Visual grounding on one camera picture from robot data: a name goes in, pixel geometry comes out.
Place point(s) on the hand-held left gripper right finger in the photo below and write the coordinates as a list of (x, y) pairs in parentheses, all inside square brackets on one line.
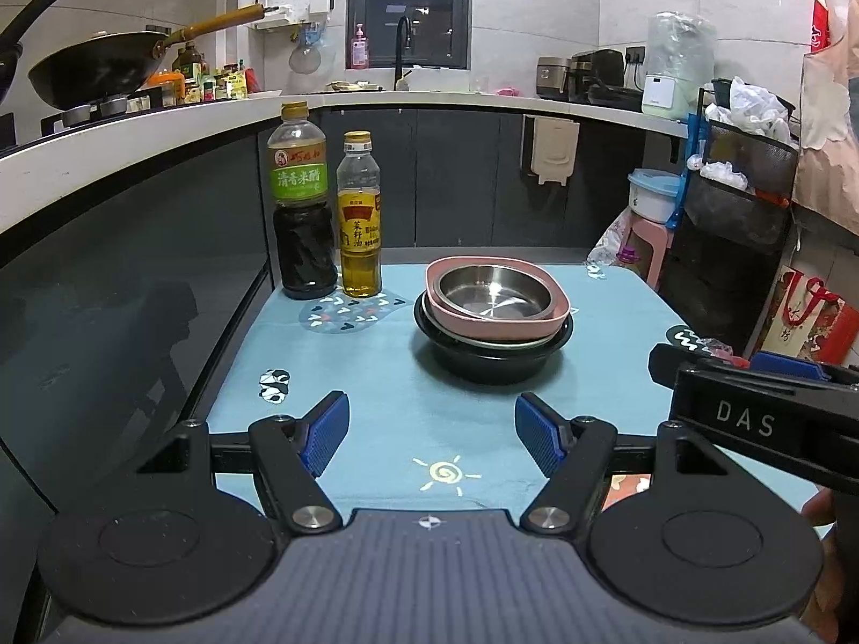
[(540, 433)]

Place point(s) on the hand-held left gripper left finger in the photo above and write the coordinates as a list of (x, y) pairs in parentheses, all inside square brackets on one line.
[(325, 433)]

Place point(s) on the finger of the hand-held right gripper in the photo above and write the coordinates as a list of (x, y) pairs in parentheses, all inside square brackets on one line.
[(678, 359), (785, 363)]

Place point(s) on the black plastic bowl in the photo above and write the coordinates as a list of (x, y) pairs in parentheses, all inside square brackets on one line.
[(490, 365)]

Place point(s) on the pink square dish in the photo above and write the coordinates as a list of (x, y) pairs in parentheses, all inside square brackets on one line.
[(500, 330)]

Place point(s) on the green plate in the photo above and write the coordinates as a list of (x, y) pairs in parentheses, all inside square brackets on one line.
[(470, 343)]

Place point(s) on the stainless steel bowl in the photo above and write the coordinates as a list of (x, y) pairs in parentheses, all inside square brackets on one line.
[(496, 292)]

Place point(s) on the person's right hand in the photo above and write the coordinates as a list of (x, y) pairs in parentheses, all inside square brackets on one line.
[(825, 510)]

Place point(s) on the red plastic bag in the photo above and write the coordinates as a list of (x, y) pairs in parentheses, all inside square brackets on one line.
[(737, 362)]

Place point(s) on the red patterned gift bag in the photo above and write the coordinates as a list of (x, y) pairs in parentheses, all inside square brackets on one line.
[(819, 329)]

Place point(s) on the blue printed tablecloth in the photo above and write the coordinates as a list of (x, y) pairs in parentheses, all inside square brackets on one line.
[(402, 402)]

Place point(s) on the pink plastic stool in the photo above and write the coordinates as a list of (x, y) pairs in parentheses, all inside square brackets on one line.
[(651, 238)]

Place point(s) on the silver patterned bag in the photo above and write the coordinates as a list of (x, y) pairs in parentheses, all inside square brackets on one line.
[(607, 245)]

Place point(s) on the black mesh rack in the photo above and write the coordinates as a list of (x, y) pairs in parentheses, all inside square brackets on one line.
[(731, 228)]

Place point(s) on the white container blue lid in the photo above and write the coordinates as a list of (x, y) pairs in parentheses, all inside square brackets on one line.
[(652, 198)]

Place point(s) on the yellow oil bottle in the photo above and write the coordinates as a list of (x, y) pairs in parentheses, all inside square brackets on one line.
[(360, 268)]

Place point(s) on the dark vinegar bottle green label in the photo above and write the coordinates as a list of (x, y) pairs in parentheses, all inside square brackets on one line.
[(305, 255)]

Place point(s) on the beige paper bag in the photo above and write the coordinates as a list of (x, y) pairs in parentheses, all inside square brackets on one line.
[(825, 181)]

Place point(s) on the white plastic bag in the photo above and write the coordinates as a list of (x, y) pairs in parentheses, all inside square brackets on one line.
[(755, 104), (723, 174)]

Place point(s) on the blue plastic tool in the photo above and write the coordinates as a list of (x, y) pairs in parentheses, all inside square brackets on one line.
[(691, 147)]

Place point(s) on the beige hanging bin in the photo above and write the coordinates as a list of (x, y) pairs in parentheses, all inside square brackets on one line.
[(550, 147)]

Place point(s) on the dark kitchen cabinets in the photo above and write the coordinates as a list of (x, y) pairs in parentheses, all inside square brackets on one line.
[(456, 174)]

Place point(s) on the white appliance plastic cover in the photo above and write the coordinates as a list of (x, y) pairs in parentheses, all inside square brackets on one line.
[(678, 67)]

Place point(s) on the black air fryer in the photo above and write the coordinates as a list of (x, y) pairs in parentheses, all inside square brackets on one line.
[(600, 74)]

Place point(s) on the silver rice cooker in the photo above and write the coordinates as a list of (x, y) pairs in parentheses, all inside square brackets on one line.
[(552, 79)]

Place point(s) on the pink cloth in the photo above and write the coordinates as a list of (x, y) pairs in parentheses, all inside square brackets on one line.
[(509, 90)]

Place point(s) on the white kitchen countertop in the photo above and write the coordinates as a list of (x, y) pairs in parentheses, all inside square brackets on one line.
[(134, 147)]

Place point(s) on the red and white bag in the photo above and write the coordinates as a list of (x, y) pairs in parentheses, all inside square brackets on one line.
[(820, 20)]

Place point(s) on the row of seasoning bottles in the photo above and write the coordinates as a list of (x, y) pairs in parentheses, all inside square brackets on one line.
[(215, 84)]

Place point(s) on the hanging round strainer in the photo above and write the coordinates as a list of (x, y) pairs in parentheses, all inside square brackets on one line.
[(303, 59)]

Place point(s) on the orange lidded container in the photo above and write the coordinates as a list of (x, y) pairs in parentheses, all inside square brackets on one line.
[(168, 88)]

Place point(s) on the pink soap bottle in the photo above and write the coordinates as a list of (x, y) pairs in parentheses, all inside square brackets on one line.
[(360, 50)]

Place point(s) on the black faucet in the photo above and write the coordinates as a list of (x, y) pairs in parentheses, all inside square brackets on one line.
[(401, 40)]

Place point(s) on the gas stove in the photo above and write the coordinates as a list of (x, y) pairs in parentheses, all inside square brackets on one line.
[(80, 114)]

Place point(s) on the dark window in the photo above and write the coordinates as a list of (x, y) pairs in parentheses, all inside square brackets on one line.
[(416, 13)]

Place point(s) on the wall socket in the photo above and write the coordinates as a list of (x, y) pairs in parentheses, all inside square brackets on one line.
[(635, 54)]

